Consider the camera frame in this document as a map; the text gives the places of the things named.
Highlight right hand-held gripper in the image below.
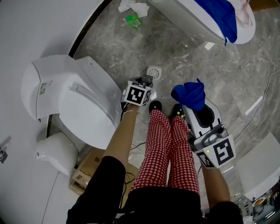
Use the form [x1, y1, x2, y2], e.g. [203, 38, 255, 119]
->
[182, 98, 237, 169]

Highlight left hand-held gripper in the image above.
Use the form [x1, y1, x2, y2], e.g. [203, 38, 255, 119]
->
[121, 75, 157, 108]

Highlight blue cleaning cloth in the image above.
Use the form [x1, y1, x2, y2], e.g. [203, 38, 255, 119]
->
[170, 78, 206, 111]

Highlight person's right forearm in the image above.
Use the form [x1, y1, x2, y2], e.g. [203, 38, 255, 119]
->
[200, 165, 231, 208]

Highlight person's left forearm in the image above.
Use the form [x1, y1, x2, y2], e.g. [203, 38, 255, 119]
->
[102, 102, 140, 158]

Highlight white brush holder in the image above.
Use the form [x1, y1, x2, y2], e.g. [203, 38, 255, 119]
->
[146, 65, 163, 81]

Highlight white elongated toilet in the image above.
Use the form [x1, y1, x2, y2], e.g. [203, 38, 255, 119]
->
[21, 54, 123, 151]

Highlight white tankless toilet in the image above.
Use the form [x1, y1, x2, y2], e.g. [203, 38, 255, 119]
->
[146, 0, 256, 46]

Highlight white wall-mounted urinal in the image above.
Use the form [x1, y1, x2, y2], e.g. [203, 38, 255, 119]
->
[34, 132, 79, 175]

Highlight black toilet paper holder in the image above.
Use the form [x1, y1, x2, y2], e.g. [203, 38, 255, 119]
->
[0, 135, 11, 165]

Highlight black shoe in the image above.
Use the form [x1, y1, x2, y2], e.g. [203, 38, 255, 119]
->
[171, 103, 187, 120]
[148, 100, 163, 116]

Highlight red checked trousers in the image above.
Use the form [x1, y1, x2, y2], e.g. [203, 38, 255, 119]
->
[129, 109, 200, 195]

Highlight green bottle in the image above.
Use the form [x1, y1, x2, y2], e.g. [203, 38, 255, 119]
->
[125, 14, 143, 30]

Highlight white glossy fixture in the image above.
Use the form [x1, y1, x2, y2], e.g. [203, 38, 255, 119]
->
[237, 131, 280, 201]

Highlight crumpled white tissue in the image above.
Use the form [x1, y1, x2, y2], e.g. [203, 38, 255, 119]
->
[118, 0, 151, 18]

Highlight crumpled cardboard box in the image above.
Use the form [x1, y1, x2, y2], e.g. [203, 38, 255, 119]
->
[69, 148, 140, 195]

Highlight person in black shirt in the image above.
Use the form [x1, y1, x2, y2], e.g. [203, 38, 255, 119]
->
[66, 155, 243, 224]

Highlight blue towel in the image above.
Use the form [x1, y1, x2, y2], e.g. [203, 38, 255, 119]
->
[194, 0, 238, 46]

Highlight white floor cable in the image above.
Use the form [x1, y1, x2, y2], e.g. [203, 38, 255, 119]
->
[231, 69, 280, 140]

